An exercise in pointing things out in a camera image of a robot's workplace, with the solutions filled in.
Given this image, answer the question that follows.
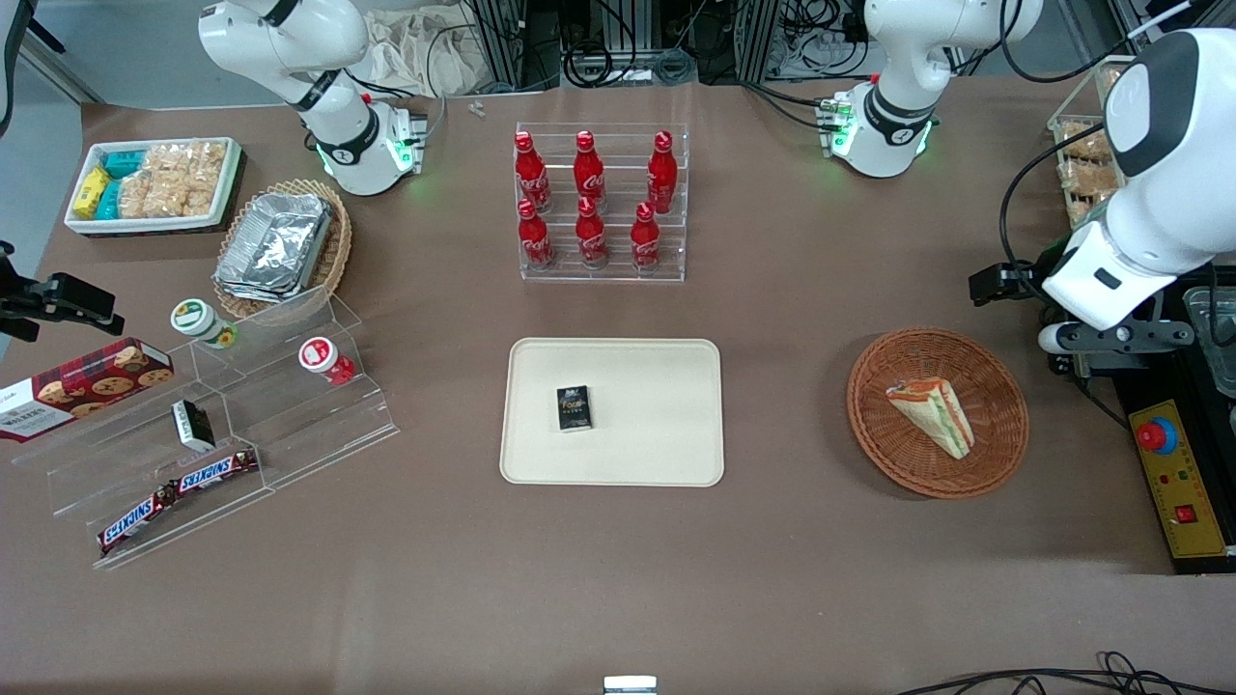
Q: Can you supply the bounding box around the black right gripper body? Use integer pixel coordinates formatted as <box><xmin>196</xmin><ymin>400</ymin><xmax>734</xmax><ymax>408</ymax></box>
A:
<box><xmin>0</xmin><ymin>241</ymin><xmax>44</xmax><ymax>344</ymax></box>

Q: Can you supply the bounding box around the triangular sandwich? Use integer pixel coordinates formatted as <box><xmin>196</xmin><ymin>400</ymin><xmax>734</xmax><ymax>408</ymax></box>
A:
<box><xmin>886</xmin><ymin>378</ymin><xmax>976</xmax><ymax>460</ymax></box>

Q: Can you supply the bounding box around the silver foil tray stack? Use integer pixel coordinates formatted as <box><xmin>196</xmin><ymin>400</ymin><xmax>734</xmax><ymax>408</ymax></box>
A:
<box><xmin>213</xmin><ymin>192</ymin><xmax>335</xmax><ymax>304</ymax></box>

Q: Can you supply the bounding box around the brown round wicker basket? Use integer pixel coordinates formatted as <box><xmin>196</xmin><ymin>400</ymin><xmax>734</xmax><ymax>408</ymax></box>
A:
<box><xmin>847</xmin><ymin>327</ymin><xmax>1030</xmax><ymax>500</ymax></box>

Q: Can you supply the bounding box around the tan oval wicker basket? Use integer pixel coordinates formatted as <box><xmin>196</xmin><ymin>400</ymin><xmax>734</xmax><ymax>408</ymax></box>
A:
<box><xmin>214</xmin><ymin>179</ymin><xmax>353</xmax><ymax>321</ymax></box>

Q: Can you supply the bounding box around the cream rectangular tray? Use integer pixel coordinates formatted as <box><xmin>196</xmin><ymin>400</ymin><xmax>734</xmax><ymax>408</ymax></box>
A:
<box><xmin>499</xmin><ymin>337</ymin><xmax>725</xmax><ymax>487</ymax></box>

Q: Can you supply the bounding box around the red tartan cookie box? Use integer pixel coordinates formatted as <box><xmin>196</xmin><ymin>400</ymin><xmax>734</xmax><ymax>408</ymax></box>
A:
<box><xmin>0</xmin><ymin>337</ymin><xmax>176</xmax><ymax>443</ymax></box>

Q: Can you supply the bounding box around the green-lid white cup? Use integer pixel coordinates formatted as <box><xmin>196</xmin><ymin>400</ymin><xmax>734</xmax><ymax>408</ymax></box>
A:
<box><xmin>171</xmin><ymin>298</ymin><xmax>239</xmax><ymax>350</ymax></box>

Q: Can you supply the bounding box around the yellow snack packet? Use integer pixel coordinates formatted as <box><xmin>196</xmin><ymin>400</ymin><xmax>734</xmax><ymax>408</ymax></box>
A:
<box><xmin>72</xmin><ymin>166</ymin><xmax>113</xmax><ymax>220</ymax></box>

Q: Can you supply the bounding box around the black equipment base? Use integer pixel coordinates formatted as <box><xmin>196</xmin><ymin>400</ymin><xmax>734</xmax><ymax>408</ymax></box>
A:
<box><xmin>1110</xmin><ymin>275</ymin><xmax>1236</xmax><ymax>576</ymax></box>

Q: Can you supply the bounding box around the clear rice cracker bag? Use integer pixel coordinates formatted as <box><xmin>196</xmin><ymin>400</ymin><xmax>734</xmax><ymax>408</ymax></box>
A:
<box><xmin>117</xmin><ymin>170</ymin><xmax>222</xmax><ymax>220</ymax></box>
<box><xmin>143</xmin><ymin>141</ymin><xmax>229</xmax><ymax>184</ymax></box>

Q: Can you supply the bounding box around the clear cracker bag in rack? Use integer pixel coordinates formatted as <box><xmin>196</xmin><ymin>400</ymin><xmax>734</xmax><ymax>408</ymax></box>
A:
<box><xmin>1057</xmin><ymin>124</ymin><xmax>1116</xmax><ymax>163</ymax></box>

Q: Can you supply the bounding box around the clear plastic container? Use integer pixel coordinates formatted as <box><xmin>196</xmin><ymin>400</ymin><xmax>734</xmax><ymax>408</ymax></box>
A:
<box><xmin>1183</xmin><ymin>287</ymin><xmax>1236</xmax><ymax>400</ymax></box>

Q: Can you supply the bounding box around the black white-edged small box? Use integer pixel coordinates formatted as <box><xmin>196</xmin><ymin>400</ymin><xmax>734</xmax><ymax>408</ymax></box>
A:
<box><xmin>171</xmin><ymin>399</ymin><xmax>217</xmax><ymax>454</ymax></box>

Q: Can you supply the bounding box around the white rectangular snack bin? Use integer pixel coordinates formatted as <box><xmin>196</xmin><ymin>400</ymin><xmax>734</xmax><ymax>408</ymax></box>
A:
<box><xmin>64</xmin><ymin>137</ymin><xmax>243</xmax><ymax>236</ymax></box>

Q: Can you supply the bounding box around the snickers chocolate bar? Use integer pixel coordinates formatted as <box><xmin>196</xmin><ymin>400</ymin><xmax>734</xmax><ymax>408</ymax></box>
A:
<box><xmin>174</xmin><ymin>448</ymin><xmax>261</xmax><ymax>495</ymax></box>
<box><xmin>97</xmin><ymin>483</ymin><xmax>184</xmax><ymax>557</ymax></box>

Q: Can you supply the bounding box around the clear acrylic stepped shelf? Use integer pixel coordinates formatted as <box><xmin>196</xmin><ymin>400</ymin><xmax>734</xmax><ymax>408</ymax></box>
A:
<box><xmin>12</xmin><ymin>285</ymin><xmax>401</xmax><ymax>570</ymax></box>

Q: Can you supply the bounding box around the red-lid cup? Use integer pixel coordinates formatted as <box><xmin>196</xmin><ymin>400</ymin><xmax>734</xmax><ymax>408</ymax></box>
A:
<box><xmin>298</xmin><ymin>336</ymin><xmax>356</xmax><ymax>386</ymax></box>

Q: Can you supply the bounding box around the yellow emergency stop box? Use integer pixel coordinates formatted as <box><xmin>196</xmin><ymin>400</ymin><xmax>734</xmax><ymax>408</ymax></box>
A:
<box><xmin>1128</xmin><ymin>399</ymin><xmax>1230</xmax><ymax>562</ymax></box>

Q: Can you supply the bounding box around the black stand pole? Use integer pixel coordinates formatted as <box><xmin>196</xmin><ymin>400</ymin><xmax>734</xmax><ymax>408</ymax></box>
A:
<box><xmin>0</xmin><ymin>0</ymin><xmax>67</xmax><ymax>138</ymax></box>

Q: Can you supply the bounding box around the red cola bottle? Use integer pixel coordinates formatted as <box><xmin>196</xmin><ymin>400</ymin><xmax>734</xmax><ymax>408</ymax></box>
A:
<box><xmin>514</xmin><ymin>131</ymin><xmax>553</xmax><ymax>213</ymax></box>
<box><xmin>574</xmin><ymin>130</ymin><xmax>607</xmax><ymax>209</ymax></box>
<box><xmin>647</xmin><ymin>130</ymin><xmax>679</xmax><ymax>215</ymax></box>
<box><xmin>517</xmin><ymin>199</ymin><xmax>556</xmax><ymax>271</ymax></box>
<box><xmin>576</xmin><ymin>197</ymin><xmax>609</xmax><ymax>268</ymax></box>
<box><xmin>631</xmin><ymin>201</ymin><xmax>663</xmax><ymax>273</ymax></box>

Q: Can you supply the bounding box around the clear acrylic bottle rack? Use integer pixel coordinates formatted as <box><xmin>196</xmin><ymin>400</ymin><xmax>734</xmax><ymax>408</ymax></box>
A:
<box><xmin>515</xmin><ymin>122</ymin><xmax>692</xmax><ymax>284</ymax></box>

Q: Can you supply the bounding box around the beige cloth bag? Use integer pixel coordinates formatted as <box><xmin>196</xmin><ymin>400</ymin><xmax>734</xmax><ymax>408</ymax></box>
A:
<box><xmin>360</xmin><ymin>8</ymin><xmax>486</xmax><ymax>98</ymax></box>

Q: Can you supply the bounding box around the black gold-print small box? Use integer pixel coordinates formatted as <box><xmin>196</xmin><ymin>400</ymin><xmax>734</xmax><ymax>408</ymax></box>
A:
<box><xmin>555</xmin><ymin>385</ymin><xmax>594</xmax><ymax>432</ymax></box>

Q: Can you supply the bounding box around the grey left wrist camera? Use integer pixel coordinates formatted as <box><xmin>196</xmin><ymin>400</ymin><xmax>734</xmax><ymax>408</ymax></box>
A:
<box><xmin>1038</xmin><ymin>321</ymin><xmax>1196</xmax><ymax>355</ymax></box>

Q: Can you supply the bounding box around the white wire rack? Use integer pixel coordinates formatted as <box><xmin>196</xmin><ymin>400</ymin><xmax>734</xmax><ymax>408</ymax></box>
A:
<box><xmin>1048</xmin><ymin>56</ymin><xmax>1142</xmax><ymax>233</ymax></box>

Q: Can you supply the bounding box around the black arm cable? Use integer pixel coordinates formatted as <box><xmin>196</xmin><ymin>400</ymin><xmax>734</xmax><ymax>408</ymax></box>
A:
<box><xmin>998</xmin><ymin>121</ymin><xmax>1107</xmax><ymax>295</ymax></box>

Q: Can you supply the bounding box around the black base cable bundle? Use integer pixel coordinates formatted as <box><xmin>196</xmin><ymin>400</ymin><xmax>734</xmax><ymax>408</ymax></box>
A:
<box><xmin>742</xmin><ymin>81</ymin><xmax>843</xmax><ymax>132</ymax></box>

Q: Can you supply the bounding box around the aluminium frame post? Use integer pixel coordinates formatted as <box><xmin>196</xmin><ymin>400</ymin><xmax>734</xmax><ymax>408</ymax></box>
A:
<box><xmin>732</xmin><ymin>0</ymin><xmax>781</xmax><ymax>85</ymax></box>
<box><xmin>471</xmin><ymin>0</ymin><xmax>529</xmax><ymax>95</ymax></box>

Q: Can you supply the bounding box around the black floor cable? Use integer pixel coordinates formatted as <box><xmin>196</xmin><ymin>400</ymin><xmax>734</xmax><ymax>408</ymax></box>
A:
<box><xmin>893</xmin><ymin>652</ymin><xmax>1236</xmax><ymax>695</ymax></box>

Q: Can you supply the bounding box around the black coiled cable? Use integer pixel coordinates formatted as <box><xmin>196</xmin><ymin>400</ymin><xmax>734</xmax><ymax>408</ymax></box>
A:
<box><xmin>563</xmin><ymin>34</ymin><xmax>616</xmax><ymax>90</ymax></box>

